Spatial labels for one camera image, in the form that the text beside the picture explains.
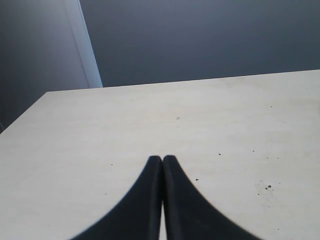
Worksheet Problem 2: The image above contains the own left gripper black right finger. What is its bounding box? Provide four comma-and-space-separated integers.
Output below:
162, 155, 258, 240

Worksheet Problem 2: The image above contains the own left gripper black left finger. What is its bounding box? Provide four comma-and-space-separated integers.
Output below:
73, 155, 163, 240

